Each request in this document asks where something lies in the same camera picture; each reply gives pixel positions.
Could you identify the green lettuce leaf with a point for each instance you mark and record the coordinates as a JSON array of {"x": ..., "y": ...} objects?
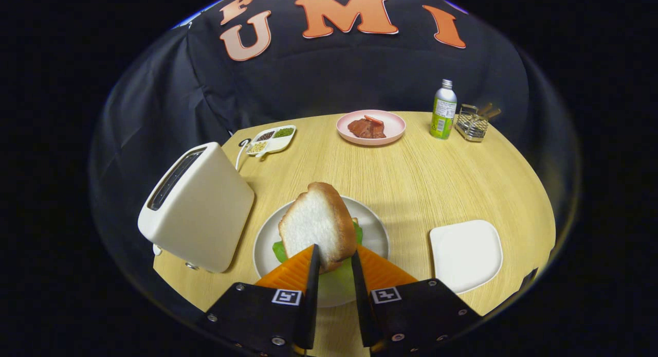
[{"x": 336, "y": 282}]

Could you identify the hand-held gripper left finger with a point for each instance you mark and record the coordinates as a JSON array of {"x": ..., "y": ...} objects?
[{"x": 257, "y": 316}]

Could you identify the white toaster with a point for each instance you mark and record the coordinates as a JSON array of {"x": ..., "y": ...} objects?
[{"x": 205, "y": 213}]

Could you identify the orange sausage piece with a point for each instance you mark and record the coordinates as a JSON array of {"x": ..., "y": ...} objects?
[{"x": 374, "y": 120}]

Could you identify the white divided bean dish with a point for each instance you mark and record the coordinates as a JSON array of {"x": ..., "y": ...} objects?
[{"x": 272, "y": 140}]

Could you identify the toasted bread slice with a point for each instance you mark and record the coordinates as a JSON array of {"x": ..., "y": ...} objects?
[{"x": 318, "y": 223}]

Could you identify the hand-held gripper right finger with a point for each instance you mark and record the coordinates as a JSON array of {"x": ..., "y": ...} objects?
[{"x": 416, "y": 310}]

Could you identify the red meat slices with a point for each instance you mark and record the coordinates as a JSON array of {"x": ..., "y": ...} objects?
[{"x": 365, "y": 129}]

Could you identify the round white plate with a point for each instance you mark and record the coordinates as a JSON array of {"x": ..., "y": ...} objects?
[{"x": 372, "y": 233}]

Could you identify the black backdrop cloth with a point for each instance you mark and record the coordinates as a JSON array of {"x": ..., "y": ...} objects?
[{"x": 360, "y": 74}]

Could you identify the green labelled bottle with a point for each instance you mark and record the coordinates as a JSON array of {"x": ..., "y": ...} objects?
[{"x": 443, "y": 112}]

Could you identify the white square plate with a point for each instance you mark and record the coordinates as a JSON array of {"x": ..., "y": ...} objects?
[{"x": 465, "y": 256}]

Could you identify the pink plate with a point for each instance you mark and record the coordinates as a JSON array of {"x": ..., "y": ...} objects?
[{"x": 396, "y": 126}]

